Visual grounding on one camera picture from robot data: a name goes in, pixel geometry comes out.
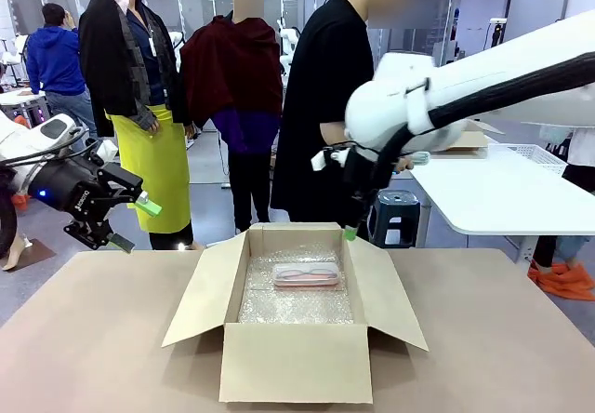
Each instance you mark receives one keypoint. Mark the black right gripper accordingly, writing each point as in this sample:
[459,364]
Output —
[360,171]

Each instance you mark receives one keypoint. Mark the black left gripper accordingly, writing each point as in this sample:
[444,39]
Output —
[70,192]

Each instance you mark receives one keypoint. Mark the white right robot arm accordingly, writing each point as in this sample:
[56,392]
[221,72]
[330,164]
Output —
[395,101]

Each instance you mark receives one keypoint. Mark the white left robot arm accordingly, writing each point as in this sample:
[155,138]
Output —
[18,138]

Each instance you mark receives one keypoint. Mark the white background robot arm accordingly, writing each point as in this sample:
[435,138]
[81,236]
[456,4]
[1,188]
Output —
[176,48]
[287,45]

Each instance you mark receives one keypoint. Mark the pink glasses case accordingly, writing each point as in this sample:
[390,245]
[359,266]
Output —
[307,275]

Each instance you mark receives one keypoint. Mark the person's right hand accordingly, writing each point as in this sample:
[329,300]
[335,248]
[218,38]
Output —
[402,165]

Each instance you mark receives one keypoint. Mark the dark blue plastic stool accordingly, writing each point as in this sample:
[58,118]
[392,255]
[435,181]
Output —
[395,213]

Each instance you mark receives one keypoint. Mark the mannequin with yellow apron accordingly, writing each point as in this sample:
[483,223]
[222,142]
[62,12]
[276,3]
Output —
[149,152]

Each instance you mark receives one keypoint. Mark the brown floor mat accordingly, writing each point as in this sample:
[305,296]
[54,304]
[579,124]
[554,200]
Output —
[39,252]

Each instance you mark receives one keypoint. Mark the orange hanging garment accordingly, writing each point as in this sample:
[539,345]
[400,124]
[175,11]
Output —
[18,201]

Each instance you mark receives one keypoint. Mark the clear bubble wrap sheet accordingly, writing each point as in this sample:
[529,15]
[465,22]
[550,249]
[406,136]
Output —
[297,308]

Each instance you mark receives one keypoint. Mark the beige mannequin foot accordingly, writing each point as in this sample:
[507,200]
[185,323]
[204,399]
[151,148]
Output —
[14,255]

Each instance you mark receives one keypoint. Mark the white background desk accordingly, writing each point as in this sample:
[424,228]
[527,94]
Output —
[18,97]

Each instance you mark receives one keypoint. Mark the person in black t-shirt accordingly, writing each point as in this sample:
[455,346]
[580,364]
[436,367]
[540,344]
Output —
[325,83]

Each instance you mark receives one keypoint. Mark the person in blue hoodie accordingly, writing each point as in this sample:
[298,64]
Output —
[51,64]

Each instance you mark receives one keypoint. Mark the white side table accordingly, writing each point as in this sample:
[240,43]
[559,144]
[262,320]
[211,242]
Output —
[502,199]

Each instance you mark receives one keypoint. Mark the mannequin with maroon cloak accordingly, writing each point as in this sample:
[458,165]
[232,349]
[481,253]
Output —
[232,83]

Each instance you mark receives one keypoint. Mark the white plastic basket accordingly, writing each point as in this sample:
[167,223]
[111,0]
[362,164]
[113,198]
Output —
[530,155]

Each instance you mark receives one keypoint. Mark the orange cloth on floor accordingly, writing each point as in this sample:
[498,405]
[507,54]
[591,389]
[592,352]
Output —
[562,280]

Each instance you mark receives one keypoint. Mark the black tripod stand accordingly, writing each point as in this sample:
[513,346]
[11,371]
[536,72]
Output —
[496,31]

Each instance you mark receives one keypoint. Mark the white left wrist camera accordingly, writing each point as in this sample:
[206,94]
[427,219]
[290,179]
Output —
[107,150]

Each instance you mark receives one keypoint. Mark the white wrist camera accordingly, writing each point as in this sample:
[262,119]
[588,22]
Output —
[107,150]
[325,159]

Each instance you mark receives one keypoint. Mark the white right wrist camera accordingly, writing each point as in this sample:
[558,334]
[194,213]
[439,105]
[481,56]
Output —
[325,159]

